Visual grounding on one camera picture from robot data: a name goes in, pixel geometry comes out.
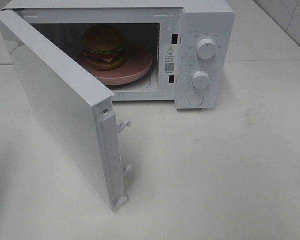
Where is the round white door button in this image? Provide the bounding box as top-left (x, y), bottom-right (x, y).
top-left (188, 93), bottom-right (204, 106)

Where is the pink round plate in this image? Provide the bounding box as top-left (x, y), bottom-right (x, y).
top-left (75, 41), bottom-right (153, 86)

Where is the burger with lettuce and cheese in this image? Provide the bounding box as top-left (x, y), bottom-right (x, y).
top-left (82, 23), bottom-right (126, 71)

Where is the white warning label sticker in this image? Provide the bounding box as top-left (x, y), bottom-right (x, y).
top-left (163, 44), bottom-right (177, 73)

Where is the lower white microwave knob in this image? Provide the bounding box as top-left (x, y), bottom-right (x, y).
top-left (192, 70), bottom-right (210, 89)

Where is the white microwave knob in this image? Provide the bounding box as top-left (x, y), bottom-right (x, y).
top-left (192, 70), bottom-right (210, 89)
top-left (194, 36), bottom-right (217, 60)

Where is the white microwave oven body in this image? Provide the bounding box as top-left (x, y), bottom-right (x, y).
top-left (0, 0), bottom-right (235, 109)

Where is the upper white microwave knob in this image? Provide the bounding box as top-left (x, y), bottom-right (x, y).
top-left (194, 36), bottom-right (217, 60)

